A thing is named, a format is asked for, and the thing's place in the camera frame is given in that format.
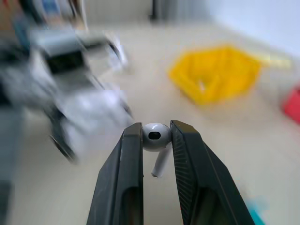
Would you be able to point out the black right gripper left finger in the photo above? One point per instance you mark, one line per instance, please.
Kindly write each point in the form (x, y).
(131, 178)

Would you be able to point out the red object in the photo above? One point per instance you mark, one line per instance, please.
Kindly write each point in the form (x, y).
(293, 105)

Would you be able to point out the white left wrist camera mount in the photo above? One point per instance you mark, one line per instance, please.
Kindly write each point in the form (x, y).
(96, 110)

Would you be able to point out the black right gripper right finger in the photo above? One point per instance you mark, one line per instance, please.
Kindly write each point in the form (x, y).
(201, 178)

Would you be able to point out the dark furniture leg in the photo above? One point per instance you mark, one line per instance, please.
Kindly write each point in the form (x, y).
(158, 11)

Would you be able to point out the white earbud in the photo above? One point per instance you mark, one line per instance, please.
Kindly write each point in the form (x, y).
(154, 138)
(202, 86)

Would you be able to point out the yellow plastic bin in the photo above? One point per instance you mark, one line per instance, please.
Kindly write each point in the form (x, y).
(234, 70)

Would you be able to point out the teal object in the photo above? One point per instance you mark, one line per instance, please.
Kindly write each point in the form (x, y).
(260, 211)

